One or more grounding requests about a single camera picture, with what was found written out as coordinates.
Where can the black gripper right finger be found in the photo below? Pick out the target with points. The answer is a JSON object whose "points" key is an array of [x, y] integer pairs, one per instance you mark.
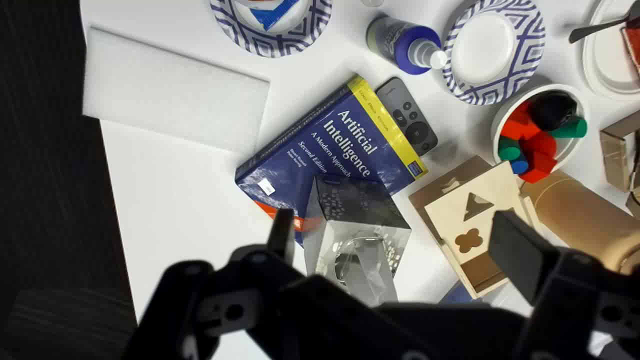
{"points": [[520, 253]]}

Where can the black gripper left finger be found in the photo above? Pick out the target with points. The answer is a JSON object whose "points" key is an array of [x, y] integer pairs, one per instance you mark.
{"points": [[280, 238]]}

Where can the wooden shape sorter box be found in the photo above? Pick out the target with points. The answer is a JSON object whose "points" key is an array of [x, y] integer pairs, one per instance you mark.
{"points": [[458, 211]]}

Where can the grey tissue box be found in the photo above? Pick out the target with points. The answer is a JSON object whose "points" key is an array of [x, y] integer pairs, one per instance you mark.
{"points": [[354, 237]]}

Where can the blue Artificial Intelligence book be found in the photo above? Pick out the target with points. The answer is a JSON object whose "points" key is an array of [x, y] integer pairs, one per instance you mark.
{"points": [[349, 133]]}

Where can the white bowl of pompoms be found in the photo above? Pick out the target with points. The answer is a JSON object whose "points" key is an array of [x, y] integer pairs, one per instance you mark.
{"points": [[539, 131]]}

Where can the open cardboard box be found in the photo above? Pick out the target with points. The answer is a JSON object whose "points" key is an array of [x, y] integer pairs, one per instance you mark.
{"points": [[621, 154]]}

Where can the black remote control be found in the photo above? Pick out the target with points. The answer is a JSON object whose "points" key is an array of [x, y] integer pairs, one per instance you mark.
{"points": [[408, 116]]}

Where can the white plastic plate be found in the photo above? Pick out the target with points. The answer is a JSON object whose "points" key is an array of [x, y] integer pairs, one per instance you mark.
{"points": [[605, 59]]}

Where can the blue patterned paper bowl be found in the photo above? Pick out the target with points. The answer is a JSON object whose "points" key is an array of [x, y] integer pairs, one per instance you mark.
{"points": [[495, 48]]}

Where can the blue patterned paper plate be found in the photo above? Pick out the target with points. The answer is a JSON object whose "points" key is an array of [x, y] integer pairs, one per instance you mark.
{"points": [[273, 31]]}

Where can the white foam sheet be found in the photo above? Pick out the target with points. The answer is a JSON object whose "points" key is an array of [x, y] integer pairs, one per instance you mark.
{"points": [[161, 91]]}

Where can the blue glue bottle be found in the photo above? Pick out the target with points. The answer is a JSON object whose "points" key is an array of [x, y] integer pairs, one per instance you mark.
{"points": [[410, 46]]}

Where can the orange snack bag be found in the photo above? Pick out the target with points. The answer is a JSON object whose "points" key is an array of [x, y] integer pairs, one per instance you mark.
{"points": [[630, 32]]}

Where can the black spoon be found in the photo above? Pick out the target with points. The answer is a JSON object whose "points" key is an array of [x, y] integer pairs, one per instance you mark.
{"points": [[632, 15]]}

